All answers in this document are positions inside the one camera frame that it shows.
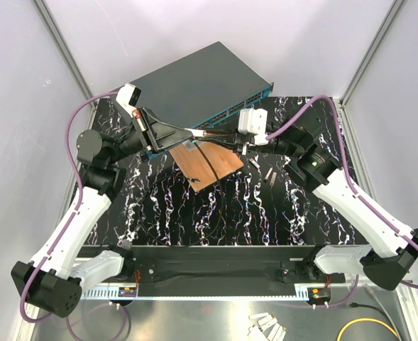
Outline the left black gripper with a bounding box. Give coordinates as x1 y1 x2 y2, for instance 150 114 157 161
108 107 194 165

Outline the silver SFP module plug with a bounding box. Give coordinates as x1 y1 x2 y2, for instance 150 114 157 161
190 129 207 137

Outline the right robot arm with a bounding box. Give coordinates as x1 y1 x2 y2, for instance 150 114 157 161
204 110 418 291

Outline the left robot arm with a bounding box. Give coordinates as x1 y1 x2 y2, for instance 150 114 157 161
11 108 193 323

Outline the wooden board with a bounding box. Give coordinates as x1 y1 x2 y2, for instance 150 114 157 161
169 141 244 193

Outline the pile of white modules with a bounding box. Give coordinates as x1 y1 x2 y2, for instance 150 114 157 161
247 313 287 341

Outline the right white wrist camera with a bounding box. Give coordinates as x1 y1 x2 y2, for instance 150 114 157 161
237 108 268 146

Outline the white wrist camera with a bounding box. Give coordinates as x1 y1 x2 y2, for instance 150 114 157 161
116 83 141 113
237 108 268 146

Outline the black braided fiber cable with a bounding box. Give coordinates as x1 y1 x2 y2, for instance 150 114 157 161
138 140 227 247

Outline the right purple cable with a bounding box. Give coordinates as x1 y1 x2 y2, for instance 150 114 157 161
265 94 418 309

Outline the purple cable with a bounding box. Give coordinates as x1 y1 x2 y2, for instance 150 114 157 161
18 91 133 341
265 94 418 309

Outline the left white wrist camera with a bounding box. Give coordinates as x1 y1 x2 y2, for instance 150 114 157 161
116 83 141 113

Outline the dark teal network switch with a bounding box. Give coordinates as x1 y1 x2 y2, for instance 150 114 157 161
128 41 275 161

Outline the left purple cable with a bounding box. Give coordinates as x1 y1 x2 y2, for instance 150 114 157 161
18 91 133 341

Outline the white slotted cable duct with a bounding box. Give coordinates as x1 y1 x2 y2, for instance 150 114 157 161
81 286 138 301

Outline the black cable with plug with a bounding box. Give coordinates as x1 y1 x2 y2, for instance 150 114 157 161
349 301 414 341

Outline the grey ethernet cable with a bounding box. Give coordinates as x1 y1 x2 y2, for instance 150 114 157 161
364 286 414 341

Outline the yellow fiber cable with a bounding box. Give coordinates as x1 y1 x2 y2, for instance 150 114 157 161
337 318 400 341

